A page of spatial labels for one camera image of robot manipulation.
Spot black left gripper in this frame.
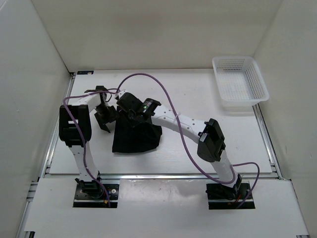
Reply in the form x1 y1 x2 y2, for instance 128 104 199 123
94 105 120 132

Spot black shorts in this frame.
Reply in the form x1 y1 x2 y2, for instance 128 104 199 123
112 98 162 154

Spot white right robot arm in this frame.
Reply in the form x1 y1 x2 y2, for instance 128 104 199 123
121 96 241 199

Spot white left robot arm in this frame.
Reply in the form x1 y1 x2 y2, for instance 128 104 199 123
59 86 118 199

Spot white perforated plastic basket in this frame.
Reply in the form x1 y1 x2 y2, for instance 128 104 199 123
212 56 269 116

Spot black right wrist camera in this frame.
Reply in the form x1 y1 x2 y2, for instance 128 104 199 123
116 92 142 113

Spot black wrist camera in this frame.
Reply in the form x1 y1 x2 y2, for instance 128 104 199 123
116 92 142 113
84 85 108 101

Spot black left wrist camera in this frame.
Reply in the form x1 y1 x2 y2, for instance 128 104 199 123
84 85 108 101

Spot aluminium front rail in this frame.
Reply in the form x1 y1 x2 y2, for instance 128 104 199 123
101 172 281 179

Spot aluminium rail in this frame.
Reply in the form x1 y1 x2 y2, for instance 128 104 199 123
15 72 77 238
251 105 310 238
101 172 281 179

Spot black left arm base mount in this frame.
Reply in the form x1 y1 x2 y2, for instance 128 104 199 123
73 178 119 208

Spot aluminium left side rail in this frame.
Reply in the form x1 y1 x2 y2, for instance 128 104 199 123
15 72 77 238

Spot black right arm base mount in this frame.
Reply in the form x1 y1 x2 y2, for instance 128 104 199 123
206 182 255 210

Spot aluminium right side rail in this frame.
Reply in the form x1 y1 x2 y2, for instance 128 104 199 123
251 105 310 238

